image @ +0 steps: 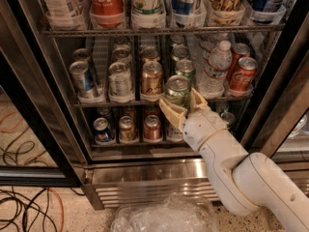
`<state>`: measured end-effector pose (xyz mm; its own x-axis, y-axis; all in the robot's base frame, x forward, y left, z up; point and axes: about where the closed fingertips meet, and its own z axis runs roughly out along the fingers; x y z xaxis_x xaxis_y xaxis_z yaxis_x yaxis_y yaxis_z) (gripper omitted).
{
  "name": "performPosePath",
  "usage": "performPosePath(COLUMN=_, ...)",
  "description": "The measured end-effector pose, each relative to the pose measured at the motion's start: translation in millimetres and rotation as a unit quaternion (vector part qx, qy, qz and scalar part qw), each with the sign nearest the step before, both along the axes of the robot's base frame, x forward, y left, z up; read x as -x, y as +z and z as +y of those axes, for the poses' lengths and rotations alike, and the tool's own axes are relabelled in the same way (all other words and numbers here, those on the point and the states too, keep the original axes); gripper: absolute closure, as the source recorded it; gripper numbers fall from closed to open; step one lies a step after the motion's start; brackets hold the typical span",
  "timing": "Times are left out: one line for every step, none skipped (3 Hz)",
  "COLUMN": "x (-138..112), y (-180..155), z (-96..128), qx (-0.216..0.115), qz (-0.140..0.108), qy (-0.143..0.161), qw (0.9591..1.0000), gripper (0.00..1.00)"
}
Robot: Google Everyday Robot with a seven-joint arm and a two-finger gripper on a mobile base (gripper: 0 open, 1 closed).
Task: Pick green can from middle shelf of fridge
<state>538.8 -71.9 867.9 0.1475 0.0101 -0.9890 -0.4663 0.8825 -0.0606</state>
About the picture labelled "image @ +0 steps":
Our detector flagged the gold can bottom shelf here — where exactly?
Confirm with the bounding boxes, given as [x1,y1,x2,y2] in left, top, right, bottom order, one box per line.
[119,115,136,141]

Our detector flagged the gold soda can rear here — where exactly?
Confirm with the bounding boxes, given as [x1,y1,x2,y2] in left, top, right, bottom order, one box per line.
[141,46,160,64]

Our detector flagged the gold soda can front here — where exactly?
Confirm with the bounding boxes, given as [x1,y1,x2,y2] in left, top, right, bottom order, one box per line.
[141,61,163,96]

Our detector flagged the gold soda can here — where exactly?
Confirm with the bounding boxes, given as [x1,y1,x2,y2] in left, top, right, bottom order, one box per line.
[141,46,160,64]
[141,61,163,96]

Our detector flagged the white silver can front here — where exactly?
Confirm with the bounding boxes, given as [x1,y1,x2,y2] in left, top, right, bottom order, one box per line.
[109,62,132,97]

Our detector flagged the clear plastic bag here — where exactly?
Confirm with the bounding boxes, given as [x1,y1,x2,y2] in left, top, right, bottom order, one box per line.
[110,193,219,232]

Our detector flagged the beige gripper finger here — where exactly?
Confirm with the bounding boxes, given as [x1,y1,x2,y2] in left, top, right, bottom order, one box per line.
[159,99,187,131]
[190,88,211,112]

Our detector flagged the orange cable on floor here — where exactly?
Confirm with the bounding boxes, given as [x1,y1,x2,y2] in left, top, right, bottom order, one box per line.
[47,187,65,232]

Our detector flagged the white silver can rear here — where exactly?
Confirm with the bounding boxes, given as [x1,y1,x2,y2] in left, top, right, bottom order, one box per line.
[113,36,131,50]

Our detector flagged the blue silver can rear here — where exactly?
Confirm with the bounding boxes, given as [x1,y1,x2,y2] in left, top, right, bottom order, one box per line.
[72,48,94,67]

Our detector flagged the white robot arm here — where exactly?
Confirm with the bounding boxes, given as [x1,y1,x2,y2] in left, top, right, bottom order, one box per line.
[159,90,309,232]

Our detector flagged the top wire shelf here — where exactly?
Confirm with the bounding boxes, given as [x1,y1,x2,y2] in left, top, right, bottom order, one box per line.
[42,24,284,38]

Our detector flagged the white label bottle top shelf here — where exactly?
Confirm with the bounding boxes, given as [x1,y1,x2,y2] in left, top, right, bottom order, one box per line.
[37,0,87,18]

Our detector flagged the red can bottom shelf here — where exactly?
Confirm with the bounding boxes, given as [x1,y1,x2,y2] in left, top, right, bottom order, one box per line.
[144,115,161,140]

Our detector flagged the white green bottle top shelf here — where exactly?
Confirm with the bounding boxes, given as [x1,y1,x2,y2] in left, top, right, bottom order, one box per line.
[131,0,164,16]

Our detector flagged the middle wire shelf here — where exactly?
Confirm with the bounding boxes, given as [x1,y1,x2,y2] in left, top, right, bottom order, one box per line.
[74,97,251,108]

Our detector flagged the right glass fridge door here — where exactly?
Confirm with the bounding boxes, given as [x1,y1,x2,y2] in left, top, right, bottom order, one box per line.
[238,16,309,174]

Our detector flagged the green soda can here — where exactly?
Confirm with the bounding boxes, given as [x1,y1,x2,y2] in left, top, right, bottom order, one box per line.
[165,74,191,108]
[175,59,196,80]
[171,45,190,70]

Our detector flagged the stainless fridge base grille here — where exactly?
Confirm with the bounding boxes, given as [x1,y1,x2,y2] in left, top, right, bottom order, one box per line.
[82,156,221,210]

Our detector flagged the red cola bottle top shelf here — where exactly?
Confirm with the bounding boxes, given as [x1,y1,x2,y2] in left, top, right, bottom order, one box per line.
[92,0,124,28]

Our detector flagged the green soda can front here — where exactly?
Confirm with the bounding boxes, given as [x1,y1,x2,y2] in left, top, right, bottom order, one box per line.
[165,74,191,108]

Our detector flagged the green soda can rear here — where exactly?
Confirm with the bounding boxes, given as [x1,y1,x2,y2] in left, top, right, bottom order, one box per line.
[171,45,190,70]

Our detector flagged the green can bottom shelf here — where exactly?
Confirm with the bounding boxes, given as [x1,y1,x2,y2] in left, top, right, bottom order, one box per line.
[221,112,236,130]

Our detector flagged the left glass fridge door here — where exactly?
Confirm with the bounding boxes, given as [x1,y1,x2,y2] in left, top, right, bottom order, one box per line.
[0,0,87,188]

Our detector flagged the wire shelf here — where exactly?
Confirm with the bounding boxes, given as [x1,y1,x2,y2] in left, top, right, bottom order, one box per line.
[42,24,284,38]
[74,97,251,108]

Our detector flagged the red cola can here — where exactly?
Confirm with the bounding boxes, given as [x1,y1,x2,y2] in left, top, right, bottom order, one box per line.
[226,43,250,80]
[229,57,258,92]

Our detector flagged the blue can bottom shelf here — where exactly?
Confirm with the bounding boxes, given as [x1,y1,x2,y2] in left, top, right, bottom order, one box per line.
[93,117,114,143]

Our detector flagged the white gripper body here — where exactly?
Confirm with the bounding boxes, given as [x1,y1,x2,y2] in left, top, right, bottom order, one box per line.
[183,110,227,152]

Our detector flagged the glass fridge door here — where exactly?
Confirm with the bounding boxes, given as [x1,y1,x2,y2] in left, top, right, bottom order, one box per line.
[0,0,87,188]
[238,16,309,174]

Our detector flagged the blue silver can front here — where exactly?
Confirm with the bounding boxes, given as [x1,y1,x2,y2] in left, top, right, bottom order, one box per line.
[70,61,98,99]

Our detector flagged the white silver can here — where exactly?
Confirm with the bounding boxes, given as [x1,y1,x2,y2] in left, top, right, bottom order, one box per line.
[112,47,132,68]
[113,36,131,50]
[109,62,132,97]

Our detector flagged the clear water bottle middle shelf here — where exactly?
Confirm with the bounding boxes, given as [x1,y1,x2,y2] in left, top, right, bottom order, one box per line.
[200,41,232,93]

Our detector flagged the dark juice bottle white cap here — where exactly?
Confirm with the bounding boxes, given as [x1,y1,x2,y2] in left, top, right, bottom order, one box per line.
[166,123,183,142]

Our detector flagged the red cola can front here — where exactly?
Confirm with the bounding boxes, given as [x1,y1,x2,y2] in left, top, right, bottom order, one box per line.
[229,57,258,92]

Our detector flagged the black cables on floor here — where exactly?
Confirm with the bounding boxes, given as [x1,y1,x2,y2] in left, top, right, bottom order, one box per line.
[0,187,85,232]

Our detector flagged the red cola can rear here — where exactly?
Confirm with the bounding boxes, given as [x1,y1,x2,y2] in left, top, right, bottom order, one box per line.
[226,43,250,80]

